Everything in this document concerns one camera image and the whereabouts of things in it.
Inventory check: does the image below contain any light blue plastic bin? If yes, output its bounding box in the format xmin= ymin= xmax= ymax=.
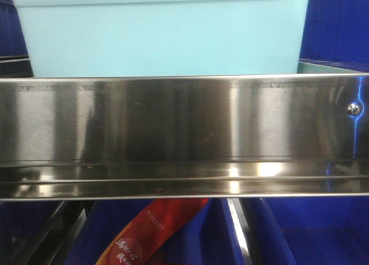
xmin=13 ymin=0 xmax=308 ymax=77

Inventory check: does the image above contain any dark blue bin lower middle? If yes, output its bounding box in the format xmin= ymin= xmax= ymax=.
xmin=64 ymin=199 xmax=244 ymax=264

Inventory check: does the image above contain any dark blue bin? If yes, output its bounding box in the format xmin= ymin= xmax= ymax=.
xmin=300 ymin=0 xmax=368 ymax=72
xmin=245 ymin=197 xmax=368 ymax=264
xmin=64 ymin=199 xmax=244 ymax=264
xmin=1 ymin=201 xmax=60 ymax=251
xmin=1 ymin=0 xmax=28 ymax=57

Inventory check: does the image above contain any dark blue bin lower right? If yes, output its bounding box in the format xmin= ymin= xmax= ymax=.
xmin=245 ymin=197 xmax=368 ymax=264

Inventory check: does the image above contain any dark blue bin upper right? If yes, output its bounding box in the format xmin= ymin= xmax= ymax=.
xmin=300 ymin=0 xmax=368 ymax=72

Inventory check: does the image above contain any dark blue bin lower left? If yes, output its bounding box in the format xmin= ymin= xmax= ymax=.
xmin=1 ymin=201 xmax=60 ymax=251

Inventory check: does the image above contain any dark blue bin upper left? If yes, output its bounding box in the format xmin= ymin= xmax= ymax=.
xmin=1 ymin=0 xmax=28 ymax=57

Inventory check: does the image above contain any red printed snack bag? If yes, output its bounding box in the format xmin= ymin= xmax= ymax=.
xmin=96 ymin=198 xmax=208 ymax=264

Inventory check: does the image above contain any stainless steel shelf front rail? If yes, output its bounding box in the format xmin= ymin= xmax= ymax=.
xmin=1 ymin=73 xmax=368 ymax=201

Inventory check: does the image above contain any steel divider rail lower right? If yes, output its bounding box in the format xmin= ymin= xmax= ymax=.
xmin=227 ymin=198 xmax=264 ymax=264

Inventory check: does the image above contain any steel divider rail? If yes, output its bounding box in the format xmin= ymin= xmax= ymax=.
xmin=227 ymin=198 xmax=264 ymax=264
xmin=0 ymin=200 xmax=95 ymax=265

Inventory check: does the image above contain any shiny round rail screw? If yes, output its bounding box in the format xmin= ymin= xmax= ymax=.
xmin=347 ymin=102 xmax=361 ymax=117

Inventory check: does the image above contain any steel divider rail lower left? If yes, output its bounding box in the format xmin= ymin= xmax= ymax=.
xmin=0 ymin=200 xmax=95 ymax=265

